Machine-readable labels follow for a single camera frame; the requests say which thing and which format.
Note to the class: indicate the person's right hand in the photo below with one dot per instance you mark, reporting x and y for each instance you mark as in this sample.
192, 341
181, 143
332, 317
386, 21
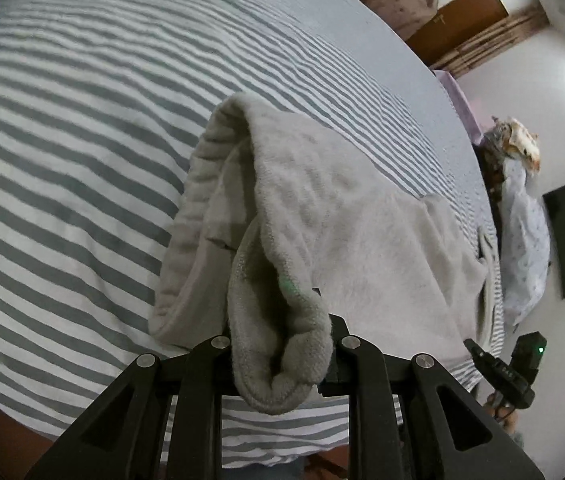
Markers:
500, 410

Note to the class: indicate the light blue dotted pillow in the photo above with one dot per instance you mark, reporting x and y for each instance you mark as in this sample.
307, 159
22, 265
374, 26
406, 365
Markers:
525, 250

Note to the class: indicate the wooden wall beam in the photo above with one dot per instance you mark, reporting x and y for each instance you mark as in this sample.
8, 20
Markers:
497, 40

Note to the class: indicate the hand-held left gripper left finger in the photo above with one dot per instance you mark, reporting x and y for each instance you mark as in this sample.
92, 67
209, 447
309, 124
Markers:
211, 366

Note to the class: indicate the brown wooden door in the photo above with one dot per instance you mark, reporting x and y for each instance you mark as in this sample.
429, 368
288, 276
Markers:
455, 20

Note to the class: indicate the floral patterned cloth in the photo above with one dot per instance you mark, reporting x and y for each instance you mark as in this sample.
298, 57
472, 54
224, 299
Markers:
517, 142

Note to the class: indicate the purple cloth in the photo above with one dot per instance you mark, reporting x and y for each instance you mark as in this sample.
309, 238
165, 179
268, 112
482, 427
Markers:
462, 105

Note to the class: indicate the dark cloth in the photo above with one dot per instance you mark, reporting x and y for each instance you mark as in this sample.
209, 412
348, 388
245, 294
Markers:
492, 180

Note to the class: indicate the grey white striped bed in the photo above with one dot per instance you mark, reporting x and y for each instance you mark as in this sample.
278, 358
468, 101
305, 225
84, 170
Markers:
77, 135

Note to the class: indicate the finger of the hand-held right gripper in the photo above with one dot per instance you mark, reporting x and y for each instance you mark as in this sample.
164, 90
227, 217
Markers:
485, 362

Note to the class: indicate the grey towel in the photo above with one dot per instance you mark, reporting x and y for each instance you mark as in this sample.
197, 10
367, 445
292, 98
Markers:
342, 220

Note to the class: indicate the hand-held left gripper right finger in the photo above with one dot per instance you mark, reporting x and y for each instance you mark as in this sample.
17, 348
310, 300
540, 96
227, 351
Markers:
353, 366

